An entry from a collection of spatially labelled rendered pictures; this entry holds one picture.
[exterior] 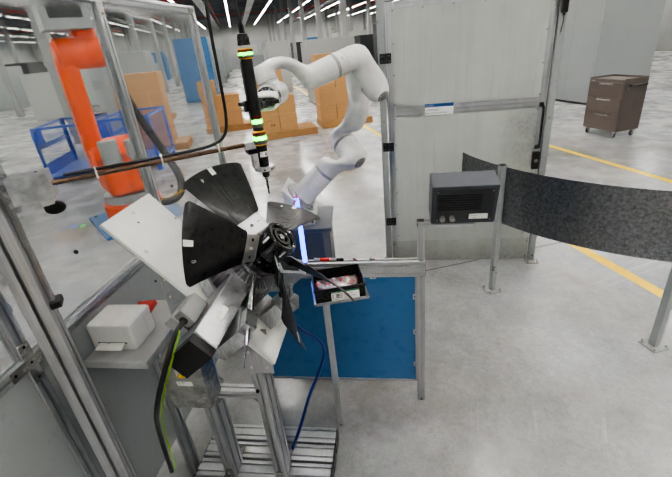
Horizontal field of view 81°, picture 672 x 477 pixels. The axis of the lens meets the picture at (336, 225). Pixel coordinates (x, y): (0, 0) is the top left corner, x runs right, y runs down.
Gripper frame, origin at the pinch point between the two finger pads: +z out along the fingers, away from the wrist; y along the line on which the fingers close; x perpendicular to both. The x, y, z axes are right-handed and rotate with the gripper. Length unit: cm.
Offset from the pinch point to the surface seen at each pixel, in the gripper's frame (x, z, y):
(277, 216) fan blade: -43.6, -13.4, 2.8
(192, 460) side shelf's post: -151, 14, 53
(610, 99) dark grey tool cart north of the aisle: -107, -564, -384
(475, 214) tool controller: -54, -32, -75
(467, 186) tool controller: -41, -29, -71
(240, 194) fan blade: -28.7, 0.7, 9.9
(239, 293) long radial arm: -52, 25, 7
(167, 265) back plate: -43, 23, 29
